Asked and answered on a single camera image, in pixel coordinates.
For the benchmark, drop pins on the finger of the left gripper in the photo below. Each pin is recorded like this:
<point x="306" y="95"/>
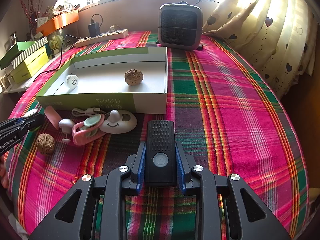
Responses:
<point x="33" y="123"/>

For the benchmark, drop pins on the yellow green shoe box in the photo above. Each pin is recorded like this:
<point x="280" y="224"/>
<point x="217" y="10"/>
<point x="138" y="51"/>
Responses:
<point x="30" y="66"/>

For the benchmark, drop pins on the pink clip with green disc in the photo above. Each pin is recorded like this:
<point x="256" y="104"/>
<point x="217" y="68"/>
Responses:
<point x="88" y="130"/>

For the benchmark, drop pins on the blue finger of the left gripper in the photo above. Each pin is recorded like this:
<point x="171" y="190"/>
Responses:
<point x="21" y="120"/>

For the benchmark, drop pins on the small white round cap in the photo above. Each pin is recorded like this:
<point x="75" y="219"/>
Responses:
<point x="72" y="81"/>

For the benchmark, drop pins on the beige desktop fan heater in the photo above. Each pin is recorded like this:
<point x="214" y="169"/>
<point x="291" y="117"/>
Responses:
<point x="180" y="26"/>

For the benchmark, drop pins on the green yellow figurine jar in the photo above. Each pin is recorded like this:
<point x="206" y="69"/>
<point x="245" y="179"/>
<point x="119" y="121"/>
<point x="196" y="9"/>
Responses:
<point x="55" y="40"/>

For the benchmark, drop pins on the pink oblong case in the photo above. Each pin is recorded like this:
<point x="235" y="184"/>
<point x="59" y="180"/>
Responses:
<point x="53" y="116"/>

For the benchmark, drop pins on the green white cardboard box tray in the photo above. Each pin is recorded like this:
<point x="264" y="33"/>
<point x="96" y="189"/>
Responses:
<point x="102" y="83"/>

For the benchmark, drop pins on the orange tray shelf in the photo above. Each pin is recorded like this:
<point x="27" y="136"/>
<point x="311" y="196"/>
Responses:
<point x="58" y="22"/>

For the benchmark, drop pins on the small plug on strip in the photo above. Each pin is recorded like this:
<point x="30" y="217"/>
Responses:
<point x="114" y="28"/>

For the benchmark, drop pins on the plaid pink green cloth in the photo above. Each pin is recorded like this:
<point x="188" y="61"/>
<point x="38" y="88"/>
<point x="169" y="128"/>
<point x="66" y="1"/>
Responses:
<point x="225" y="115"/>

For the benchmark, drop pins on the striped white box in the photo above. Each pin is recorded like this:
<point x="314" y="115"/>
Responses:
<point x="31" y="53"/>

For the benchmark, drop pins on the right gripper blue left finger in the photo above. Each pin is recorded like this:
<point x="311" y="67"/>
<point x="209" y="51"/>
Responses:
<point x="141" y="166"/>

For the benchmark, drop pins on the walnut on cloth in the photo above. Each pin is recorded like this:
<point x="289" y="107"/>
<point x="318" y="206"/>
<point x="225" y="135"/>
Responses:
<point x="45" y="144"/>

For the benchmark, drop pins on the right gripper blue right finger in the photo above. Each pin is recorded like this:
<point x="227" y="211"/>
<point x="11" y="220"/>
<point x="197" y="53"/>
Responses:
<point x="180" y="160"/>

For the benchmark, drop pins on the beige power strip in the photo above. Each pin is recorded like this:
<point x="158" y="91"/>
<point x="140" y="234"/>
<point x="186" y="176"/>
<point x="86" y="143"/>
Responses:
<point x="118" y="34"/>

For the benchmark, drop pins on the black remote with round button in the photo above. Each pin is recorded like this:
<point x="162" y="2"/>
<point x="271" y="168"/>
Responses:
<point x="160" y="155"/>

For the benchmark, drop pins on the person's hand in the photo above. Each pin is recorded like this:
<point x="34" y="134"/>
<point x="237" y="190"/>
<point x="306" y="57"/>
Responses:
<point x="4" y="176"/>

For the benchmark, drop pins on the green open box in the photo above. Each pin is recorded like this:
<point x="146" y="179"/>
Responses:
<point x="14" y="51"/>

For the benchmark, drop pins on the walnut inside box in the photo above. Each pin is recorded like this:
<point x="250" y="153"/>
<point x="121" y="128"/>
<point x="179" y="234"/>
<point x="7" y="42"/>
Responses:
<point x="133" y="77"/>

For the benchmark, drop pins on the white mushroom shaped lamp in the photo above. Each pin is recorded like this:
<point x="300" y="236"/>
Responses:
<point x="66" y="125"/>

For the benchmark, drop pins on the red berry branch decoration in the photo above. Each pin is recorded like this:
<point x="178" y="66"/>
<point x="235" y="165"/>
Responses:
<point x="31" y="9"/>

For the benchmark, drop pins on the black charger with cable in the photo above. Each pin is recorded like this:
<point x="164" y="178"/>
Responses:
<point x="94" y="30"/>

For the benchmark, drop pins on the cream heart pattern curtain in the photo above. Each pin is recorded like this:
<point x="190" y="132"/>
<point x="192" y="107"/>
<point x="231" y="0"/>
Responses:
<point x="277" y="37"/>

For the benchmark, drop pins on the white smiley face toy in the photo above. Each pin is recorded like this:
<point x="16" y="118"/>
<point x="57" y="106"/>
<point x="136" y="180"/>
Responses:
<point x="118" y="121"/>

